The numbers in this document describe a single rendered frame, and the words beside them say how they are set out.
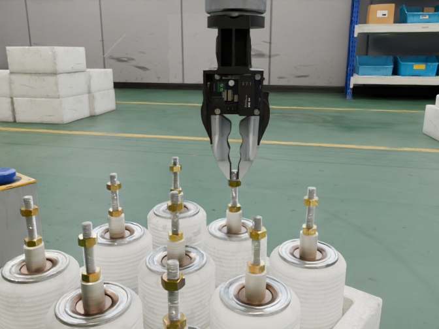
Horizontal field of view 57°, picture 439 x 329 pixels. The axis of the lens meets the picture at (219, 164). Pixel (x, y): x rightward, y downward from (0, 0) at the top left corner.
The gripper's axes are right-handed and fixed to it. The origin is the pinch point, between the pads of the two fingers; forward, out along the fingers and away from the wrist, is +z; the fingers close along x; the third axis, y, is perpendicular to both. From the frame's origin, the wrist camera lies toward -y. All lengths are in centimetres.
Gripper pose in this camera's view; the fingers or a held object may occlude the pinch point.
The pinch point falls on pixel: (234, 168)
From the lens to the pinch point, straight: 57.5
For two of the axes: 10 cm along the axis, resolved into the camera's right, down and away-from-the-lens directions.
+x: 10.0, 0.3, -0.8
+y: -0.9, 2.6, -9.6
